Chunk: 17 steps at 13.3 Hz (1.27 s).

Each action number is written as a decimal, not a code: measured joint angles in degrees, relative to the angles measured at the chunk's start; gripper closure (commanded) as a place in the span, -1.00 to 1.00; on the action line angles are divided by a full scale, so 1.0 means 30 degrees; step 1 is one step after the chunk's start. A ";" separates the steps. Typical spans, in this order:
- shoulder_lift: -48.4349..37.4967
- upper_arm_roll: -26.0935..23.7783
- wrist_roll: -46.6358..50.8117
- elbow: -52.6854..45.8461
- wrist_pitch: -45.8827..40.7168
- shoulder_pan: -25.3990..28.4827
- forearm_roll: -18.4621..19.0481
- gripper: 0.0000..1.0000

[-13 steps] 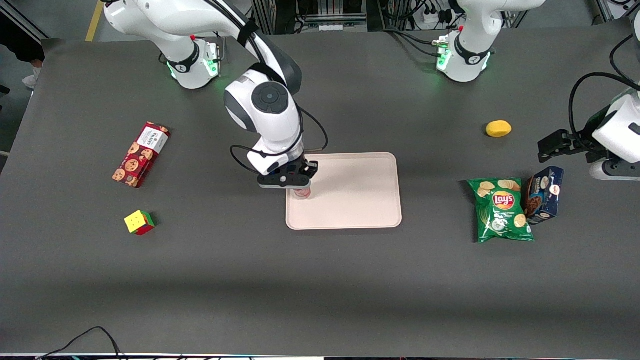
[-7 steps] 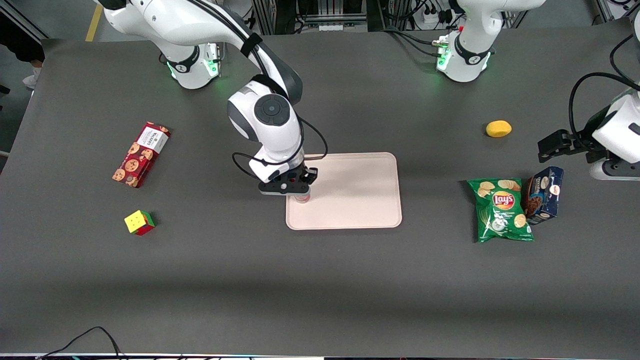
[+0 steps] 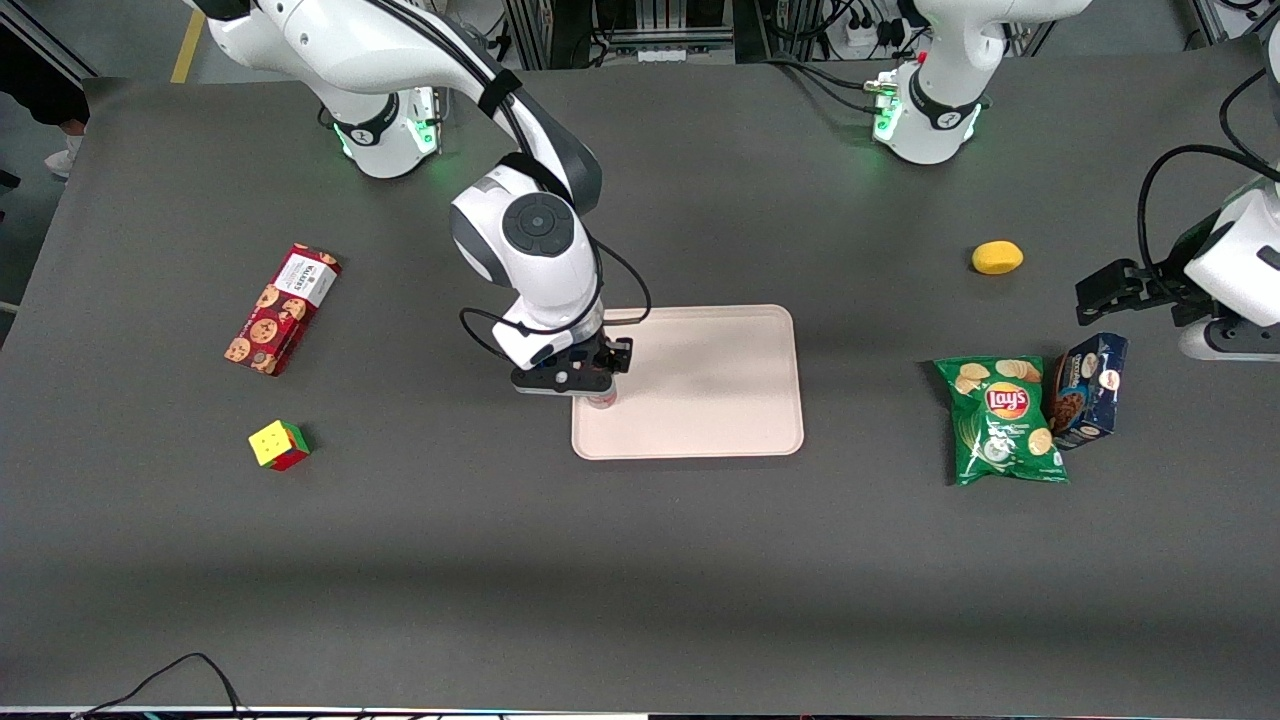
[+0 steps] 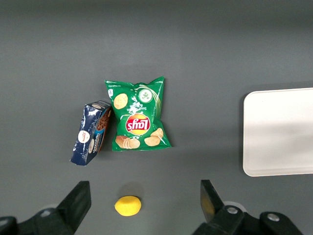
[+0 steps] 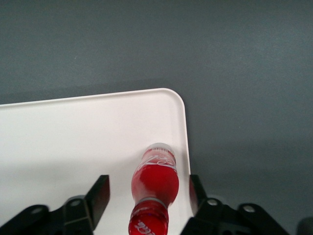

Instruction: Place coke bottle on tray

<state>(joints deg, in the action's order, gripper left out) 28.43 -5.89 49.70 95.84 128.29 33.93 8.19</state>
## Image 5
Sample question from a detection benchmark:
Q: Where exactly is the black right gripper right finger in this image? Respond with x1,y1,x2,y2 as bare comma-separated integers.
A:
179,174,291,235

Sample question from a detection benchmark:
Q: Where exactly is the white plastic tray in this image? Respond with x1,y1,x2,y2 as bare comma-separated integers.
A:
0,88,192,235

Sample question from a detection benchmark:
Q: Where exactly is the red coke bottle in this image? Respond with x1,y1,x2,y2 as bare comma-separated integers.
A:
128,142,180,235

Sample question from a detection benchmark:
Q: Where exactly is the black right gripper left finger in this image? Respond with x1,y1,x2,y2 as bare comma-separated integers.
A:
0,174,110,235

